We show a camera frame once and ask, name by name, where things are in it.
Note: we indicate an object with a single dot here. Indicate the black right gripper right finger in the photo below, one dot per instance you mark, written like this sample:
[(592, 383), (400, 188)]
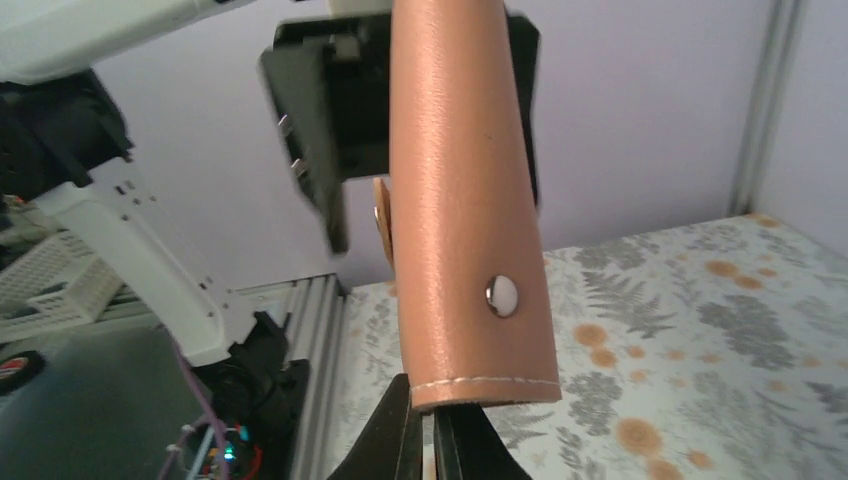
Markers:
[(468, 447)]

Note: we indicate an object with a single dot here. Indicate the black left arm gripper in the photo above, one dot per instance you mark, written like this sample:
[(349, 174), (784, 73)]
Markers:
[(347, 99)]

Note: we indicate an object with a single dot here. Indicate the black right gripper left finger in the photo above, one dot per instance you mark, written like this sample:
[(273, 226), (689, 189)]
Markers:
[(390, 446)]

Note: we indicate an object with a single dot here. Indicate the pink leather card holder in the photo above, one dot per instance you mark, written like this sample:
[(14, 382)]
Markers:
[(474, 315)]

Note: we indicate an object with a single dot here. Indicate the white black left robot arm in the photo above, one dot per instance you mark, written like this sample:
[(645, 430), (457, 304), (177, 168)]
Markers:
[(65, 147)]

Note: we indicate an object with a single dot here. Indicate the white plastic basket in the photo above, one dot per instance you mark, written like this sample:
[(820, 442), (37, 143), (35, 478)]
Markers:
[(58, 284)]

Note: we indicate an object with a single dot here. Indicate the aluminium frame post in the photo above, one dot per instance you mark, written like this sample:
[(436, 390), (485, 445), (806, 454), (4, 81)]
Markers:
[(773, 68)]

